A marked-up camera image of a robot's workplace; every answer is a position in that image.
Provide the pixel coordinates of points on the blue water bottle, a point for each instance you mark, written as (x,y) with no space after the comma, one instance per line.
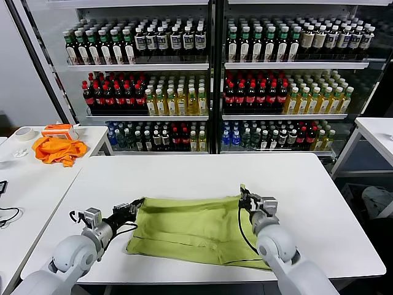
(235,139)
(112,139)
(225,139)

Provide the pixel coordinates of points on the red cap cola bottle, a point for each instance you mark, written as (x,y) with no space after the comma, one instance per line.
(310,139)
(250,99)
(110,100)
(301,139)
(140,100)
(239,99)
(185,141)
(120,100)
(130,100)
(271,99)
(260,99)
(281,99)
(89,100)
(229,99)
(99,100)
(175,141)

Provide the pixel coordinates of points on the white label dark bottle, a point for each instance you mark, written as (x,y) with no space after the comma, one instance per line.
(157,141)
(291,139)
(282,139)
(165,141)

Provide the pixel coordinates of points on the white cap navy label bottle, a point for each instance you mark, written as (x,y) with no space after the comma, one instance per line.
(200,41)
(162,42)
(354,42)
(141,43)
(366,42)
(152,42)
(331,41)
(342,41)
(176,42)
(188,41)

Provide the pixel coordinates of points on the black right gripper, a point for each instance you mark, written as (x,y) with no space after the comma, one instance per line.
(256,205)

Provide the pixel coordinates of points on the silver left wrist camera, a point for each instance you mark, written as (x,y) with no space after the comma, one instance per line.
(92,218)

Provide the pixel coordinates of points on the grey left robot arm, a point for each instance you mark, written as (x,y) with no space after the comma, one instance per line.
(73,252)

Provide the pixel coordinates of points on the white table grey frame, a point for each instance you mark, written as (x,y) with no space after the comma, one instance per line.
(374,129)

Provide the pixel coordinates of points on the yellow juice bottle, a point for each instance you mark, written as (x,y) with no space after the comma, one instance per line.
(324,104)
(181,106)
(151,106)
(335,104)
(202,143)
(313,104)
(320,142)
(202,106)
(171,106)
(161,106)
(329,142)
(192,106)
(193,143)
(345,104)
(291,104)
(302,104)

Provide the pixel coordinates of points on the grey plastic bag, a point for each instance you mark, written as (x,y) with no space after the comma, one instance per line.
(376,199)

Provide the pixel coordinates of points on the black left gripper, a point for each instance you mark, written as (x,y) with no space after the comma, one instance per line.
(121,218)

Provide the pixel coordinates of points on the green tinted water bottle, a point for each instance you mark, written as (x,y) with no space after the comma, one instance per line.
(130,143)
(255,140)
(245,140)
(122,142)

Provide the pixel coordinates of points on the orange white carton box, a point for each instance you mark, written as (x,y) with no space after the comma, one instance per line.
(56,134)

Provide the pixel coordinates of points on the beige masking tape roll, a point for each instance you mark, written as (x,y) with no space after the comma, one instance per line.
(24,139)

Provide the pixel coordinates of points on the small white plastic object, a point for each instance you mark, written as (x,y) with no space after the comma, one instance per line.
(21,153)

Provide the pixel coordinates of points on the green cap dark tea bottle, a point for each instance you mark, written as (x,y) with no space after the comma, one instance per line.
(269,49)
(244,49)
(94,52)
(117,52)
(106,52)
(256,49)
(232,49)
(72,52)
(281,49)
(129,52)
(83,52)
(293,49)

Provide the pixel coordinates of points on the white cap beige label bottle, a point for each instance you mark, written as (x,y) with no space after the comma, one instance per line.
(306,41)
(318,41)

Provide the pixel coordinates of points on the orange crumpled cloth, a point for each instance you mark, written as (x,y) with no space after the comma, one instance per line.
(58,150)

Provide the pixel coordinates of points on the drinks cabinet with shelves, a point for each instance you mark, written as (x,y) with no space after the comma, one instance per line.
(138,67)
(294,65)

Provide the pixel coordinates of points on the black framed glass door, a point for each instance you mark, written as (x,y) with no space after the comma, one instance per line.
(41,61)

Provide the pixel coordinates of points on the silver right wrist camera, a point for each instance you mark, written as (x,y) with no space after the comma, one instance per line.
(269,206)

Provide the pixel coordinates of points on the black flat device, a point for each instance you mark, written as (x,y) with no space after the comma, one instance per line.
(3,187)

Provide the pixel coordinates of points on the lime green t-shirt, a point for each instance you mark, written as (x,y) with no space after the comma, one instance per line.
(190,227)

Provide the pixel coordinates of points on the white cap dark drink bottle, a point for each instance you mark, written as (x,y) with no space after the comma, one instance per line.
(264,142)
(273,142)
(139,143)
(148,143)

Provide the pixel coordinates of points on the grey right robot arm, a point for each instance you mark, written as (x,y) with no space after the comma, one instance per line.
(276,242)

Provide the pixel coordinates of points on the white side table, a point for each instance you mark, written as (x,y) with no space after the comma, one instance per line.
(92,138)

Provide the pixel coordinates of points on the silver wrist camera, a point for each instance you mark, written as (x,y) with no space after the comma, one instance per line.
(92,218)
(269,206)

